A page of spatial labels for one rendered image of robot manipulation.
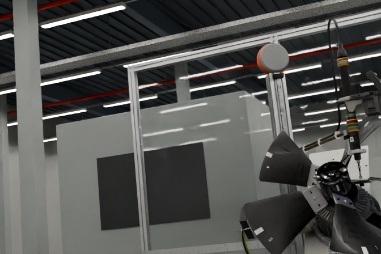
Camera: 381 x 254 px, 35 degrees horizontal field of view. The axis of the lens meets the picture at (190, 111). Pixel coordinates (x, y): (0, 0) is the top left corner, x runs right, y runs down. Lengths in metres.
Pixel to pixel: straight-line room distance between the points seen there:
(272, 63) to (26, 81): 5.69
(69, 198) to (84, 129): 0.55
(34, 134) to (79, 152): 3.35
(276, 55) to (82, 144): 2.25
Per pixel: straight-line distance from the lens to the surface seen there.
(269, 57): 3.08
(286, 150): 2.50
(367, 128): 2.51
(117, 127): 4.77
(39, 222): 8.11
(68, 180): 4.95
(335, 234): 2.14
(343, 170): 2.32
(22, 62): 8.52
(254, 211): 2.31
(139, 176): 3.44
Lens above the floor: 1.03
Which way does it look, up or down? 12 degrees up
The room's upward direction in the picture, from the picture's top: 6 degrees counter-clockwise
